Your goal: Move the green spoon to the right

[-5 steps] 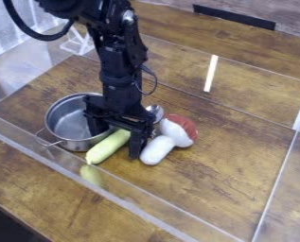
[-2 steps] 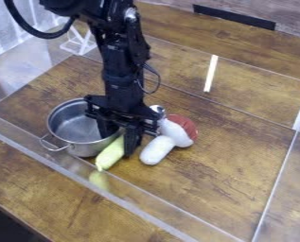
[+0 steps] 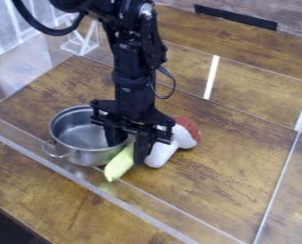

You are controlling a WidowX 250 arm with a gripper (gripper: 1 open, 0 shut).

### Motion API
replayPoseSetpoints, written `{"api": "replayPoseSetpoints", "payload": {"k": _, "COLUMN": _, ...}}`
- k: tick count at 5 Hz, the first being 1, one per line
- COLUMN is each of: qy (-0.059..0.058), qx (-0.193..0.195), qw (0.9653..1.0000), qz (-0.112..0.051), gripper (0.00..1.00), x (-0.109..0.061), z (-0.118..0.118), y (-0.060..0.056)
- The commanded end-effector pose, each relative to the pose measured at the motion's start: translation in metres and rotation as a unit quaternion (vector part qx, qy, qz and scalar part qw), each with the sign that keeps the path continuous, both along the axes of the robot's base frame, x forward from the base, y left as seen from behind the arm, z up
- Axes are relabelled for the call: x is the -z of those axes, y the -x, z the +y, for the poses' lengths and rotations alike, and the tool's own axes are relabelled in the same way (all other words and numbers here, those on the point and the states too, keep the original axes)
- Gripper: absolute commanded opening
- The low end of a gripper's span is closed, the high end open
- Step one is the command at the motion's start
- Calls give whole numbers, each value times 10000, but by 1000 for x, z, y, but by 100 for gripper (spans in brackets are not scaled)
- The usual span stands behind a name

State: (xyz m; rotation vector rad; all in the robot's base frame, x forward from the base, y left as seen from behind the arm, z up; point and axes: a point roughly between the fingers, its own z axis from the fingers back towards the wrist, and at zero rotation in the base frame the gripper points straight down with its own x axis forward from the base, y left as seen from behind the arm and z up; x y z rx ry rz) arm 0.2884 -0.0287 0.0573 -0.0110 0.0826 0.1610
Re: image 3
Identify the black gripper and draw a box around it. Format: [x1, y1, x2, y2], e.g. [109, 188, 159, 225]
[89, 100, 176, 165]

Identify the light green plush spoon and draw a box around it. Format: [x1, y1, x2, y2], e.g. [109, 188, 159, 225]
[103, 143, 134, 182]

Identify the small stainless steel pot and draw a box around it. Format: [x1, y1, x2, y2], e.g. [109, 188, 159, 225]
[41, 105, 131, 167]

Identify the plush red cap mushroom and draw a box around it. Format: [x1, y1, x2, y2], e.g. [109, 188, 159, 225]
[144, 115, 202, 168]

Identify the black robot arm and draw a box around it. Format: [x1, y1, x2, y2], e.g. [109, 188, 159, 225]
[49, 0, 175, 164]

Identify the clear acrylic front barrier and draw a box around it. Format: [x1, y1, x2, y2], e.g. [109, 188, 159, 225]
[0, 119, 244, 244]

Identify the clear acrylic barrier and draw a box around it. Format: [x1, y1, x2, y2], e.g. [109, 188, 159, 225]
[59, 18, 302, 134]
[0, 119, 244, 244]

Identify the clear acrylic back barrier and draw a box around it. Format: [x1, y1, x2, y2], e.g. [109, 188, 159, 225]
[59, 18, 302, 134]

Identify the black bar on table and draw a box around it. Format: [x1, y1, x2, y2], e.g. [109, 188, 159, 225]
[194, 4, 278, 31]

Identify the clear acrylic triangle bracket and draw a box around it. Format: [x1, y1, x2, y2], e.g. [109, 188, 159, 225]
[60, 21, 99, 56]

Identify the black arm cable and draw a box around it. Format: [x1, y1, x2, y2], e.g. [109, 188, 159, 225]
[11, 0, 178, 101]

